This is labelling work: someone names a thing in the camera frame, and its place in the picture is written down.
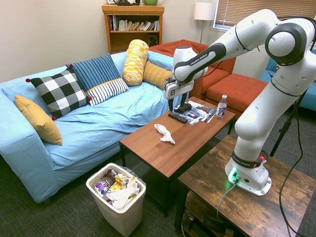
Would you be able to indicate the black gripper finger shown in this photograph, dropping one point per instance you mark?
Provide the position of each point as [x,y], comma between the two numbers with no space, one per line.
[170,105]
[184,101]

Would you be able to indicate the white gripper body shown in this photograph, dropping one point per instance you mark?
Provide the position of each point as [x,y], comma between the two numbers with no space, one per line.
[176,89]

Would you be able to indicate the white tissue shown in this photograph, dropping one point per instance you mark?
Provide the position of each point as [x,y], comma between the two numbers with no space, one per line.
[165,134]

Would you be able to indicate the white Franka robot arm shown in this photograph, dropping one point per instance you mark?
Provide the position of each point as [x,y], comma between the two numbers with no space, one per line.
[259,118]

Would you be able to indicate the beige plastic trash bin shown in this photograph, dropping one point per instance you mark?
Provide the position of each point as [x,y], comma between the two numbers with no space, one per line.
[121,217]

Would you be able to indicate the black game controller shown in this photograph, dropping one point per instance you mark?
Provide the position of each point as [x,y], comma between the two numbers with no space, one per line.
[184,108]

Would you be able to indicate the black remote control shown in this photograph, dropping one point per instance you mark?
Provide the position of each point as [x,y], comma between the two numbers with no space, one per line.
[178,117]

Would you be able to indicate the glossy magazine pile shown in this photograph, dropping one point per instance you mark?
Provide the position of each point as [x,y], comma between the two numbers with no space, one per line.
[201,113]

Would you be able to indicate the orange striped pillow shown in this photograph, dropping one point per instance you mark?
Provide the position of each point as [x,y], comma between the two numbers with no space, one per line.
[155,75]

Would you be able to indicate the clear plastic drink bottle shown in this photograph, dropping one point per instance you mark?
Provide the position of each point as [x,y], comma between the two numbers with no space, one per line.
[221,108]

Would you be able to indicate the orange sofa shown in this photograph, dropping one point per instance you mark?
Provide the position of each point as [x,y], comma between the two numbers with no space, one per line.
[214,79]

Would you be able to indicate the brown wooden coffee table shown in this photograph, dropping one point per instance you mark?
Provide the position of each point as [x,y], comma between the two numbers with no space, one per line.
[177,145]

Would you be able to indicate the yellow patterned bolster pillow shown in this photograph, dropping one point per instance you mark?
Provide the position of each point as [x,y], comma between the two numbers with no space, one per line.
[135,63]

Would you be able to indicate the orange ottoman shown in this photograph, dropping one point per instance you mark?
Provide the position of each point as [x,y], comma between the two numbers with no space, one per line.
[234,91]

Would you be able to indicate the black bookshelf speaker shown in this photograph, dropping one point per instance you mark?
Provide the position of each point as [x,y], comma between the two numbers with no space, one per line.
[153,40]

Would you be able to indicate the white navy striped pillow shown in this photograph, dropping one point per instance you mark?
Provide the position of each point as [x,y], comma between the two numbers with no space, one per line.
[107,90]

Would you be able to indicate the light blue sofa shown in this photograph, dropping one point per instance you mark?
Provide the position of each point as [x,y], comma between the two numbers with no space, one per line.
[98,128]

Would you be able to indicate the row of books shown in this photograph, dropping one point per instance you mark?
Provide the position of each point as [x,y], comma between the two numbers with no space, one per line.
[134,24]

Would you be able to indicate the wooden bookshelf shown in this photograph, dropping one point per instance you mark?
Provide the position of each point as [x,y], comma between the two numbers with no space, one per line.
[113,39]

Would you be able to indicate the white shade floor lamp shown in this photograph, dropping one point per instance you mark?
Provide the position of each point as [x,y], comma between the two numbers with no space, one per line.
[203,12]

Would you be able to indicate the blue striped pillow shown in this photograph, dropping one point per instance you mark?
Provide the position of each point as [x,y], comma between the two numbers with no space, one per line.
[95,70]

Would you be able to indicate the brown window blinds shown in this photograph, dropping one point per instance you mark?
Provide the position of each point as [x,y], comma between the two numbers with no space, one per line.
[227,14]

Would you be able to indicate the green bowl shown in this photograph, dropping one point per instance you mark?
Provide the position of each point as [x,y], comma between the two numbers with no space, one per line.
[150,2]

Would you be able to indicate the brown snack wrapper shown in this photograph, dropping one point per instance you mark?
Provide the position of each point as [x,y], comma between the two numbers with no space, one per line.
[109,177]

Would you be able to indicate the black white shelf ornament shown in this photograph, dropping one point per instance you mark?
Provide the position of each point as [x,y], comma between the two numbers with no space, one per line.
[126,2]

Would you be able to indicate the white crumpled plastic bag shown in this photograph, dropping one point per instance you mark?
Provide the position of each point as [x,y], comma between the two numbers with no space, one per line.
[123,195]

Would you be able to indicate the purple snack wrapper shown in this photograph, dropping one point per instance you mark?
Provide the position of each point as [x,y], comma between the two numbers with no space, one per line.
[102,188]

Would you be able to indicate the black white checkered pillow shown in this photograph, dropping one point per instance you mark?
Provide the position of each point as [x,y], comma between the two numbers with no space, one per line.
[60,92]

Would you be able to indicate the teal sofa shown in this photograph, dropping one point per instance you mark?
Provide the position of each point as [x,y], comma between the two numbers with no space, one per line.
[309,101]

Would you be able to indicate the mustard yellow pillow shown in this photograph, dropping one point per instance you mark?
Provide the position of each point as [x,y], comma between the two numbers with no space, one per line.
[39,121]

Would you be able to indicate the rustic wooden robot table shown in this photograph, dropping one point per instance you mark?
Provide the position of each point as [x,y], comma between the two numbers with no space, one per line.
[259,212]

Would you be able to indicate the black camera stand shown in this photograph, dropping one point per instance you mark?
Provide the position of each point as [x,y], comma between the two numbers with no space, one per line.
[284,130]

